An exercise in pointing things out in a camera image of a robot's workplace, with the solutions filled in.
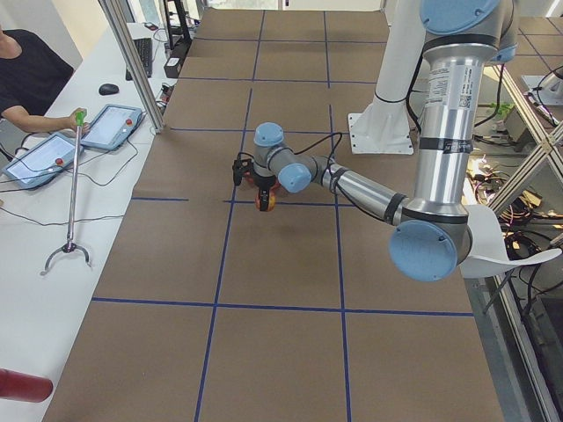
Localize blue teach pendant near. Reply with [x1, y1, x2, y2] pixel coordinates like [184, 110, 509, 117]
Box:
[2, 133, 76, 190]

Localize person's hand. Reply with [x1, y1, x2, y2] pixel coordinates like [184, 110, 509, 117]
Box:
[69, 107, 90, 134]

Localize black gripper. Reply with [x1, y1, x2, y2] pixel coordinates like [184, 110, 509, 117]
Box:
[250, 170, 277, 212]

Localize red yellow carried apple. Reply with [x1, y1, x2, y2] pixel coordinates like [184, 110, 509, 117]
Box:
[254, 190, 275, 212]

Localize person in black shirt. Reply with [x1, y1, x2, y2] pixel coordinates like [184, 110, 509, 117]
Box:
[1, 29, 77, 133]

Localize black keyboard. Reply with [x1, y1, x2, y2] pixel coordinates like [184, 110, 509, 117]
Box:
[133, 38, 153, 78]

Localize blue teach pendant far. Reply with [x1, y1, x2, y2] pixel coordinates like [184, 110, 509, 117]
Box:
[81, 104, 143, 151]

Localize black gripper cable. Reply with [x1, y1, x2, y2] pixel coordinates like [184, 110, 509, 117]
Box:
[293, 131, 344, 164]

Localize blue tape grid lines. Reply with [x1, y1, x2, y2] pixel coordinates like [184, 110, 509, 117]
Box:
[91, 9, 563, 422]

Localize blue teach pendant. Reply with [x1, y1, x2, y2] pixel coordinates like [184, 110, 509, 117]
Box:
[2, 133, 76, 190]
[81, 104, 143, 151]

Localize red cylinder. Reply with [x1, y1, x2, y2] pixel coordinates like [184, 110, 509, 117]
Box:
[0, 368, 54, 403]

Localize red yellow apple front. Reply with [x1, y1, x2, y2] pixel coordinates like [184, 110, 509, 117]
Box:
[242, 171, 256, 188]

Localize aluminium frame post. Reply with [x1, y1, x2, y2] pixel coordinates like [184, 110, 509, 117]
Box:
[99, 0, 165, 134]

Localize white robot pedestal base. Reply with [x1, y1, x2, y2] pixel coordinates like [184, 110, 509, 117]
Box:
[348, 1, 424, 155]

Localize silver reacher grabber tool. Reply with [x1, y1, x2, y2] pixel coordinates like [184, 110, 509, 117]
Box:
[40, 128, 90, 276]

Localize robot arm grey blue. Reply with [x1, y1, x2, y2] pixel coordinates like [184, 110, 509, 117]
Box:
[232, 1, 519, 281]

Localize white curved plastic sheet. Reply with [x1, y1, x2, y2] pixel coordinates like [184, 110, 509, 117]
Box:
[459, 205, 562, 279]

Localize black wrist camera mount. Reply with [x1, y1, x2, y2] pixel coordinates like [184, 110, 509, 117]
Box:
[231, 152, 254, 186]

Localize black computer mouse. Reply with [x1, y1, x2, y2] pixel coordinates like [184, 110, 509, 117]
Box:
[99, 84, 120, 96]

